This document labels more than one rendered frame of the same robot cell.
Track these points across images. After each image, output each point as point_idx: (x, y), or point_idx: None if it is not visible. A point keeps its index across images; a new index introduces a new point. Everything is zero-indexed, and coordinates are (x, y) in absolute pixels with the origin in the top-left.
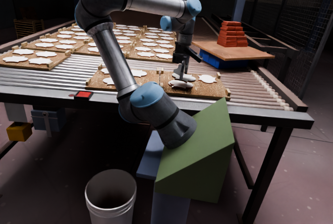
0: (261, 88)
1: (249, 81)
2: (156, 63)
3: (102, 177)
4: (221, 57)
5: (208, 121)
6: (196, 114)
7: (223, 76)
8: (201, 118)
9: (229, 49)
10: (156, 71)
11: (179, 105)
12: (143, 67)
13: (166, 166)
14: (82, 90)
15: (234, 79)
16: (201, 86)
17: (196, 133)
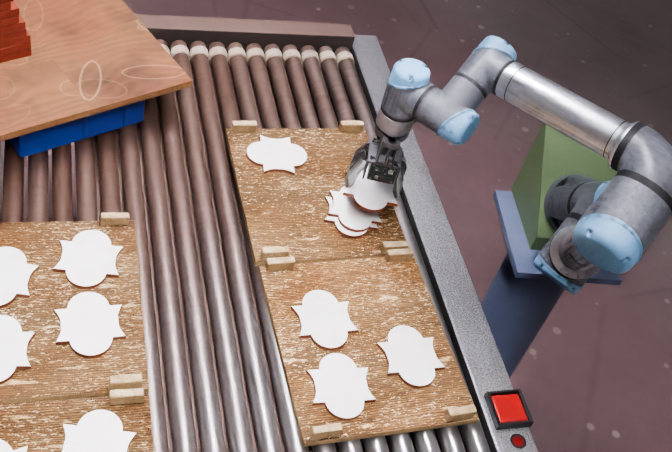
0: (260, 63)
1: (210, 74)
2: (149, 289)
3: None
4: (173, 87)
5: (585, 154)
6: (545, 172)
7: (197, 120)
8: (566, 163)
9: (57, 49)
10: (271, 272)
11: (436, 221)
12: (226, 317)
13: None
14: (496, 418)
15: (213, 99)
16: (332, 171)
17: (597, 176)
